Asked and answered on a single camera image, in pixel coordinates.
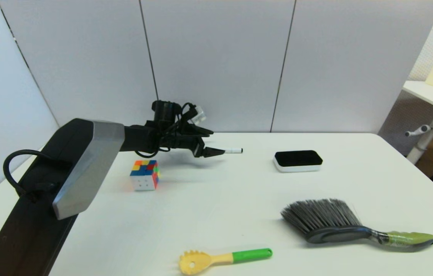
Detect white side table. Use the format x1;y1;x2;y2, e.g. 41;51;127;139
402;80;433;166

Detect black wrist cable bundle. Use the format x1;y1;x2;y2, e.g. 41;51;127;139
135;102;198;159

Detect yellow pasta spoon, green handle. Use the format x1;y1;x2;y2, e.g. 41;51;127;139
179;248;273;275

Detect white table crank handle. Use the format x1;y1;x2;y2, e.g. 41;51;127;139
405;125;431;138

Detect grey brush with green handle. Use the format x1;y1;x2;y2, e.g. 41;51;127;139
280;198;433;251

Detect black arm loop cable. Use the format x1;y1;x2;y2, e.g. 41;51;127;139
3;149;59;202

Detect black and white board eraser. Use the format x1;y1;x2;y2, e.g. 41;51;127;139
273;150;323;173

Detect white connector box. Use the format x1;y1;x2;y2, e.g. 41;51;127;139
191;106;206;124

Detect multicoloured puzzle cube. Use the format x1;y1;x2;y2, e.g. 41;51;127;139
130;160;160;191

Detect black wrist camera block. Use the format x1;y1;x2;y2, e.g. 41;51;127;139
151;100;182;124

